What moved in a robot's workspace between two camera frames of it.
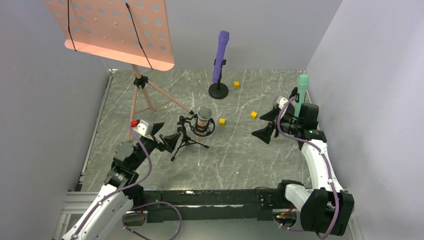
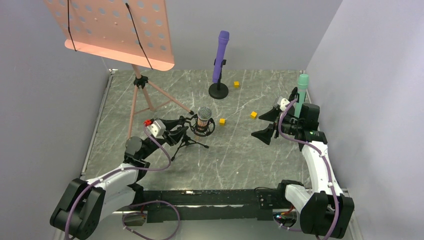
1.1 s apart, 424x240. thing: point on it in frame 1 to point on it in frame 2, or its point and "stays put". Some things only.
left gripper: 156,139 to 168,131
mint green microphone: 301,90 stays put
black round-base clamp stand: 219,90 stays put
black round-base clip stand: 294,92 stays put
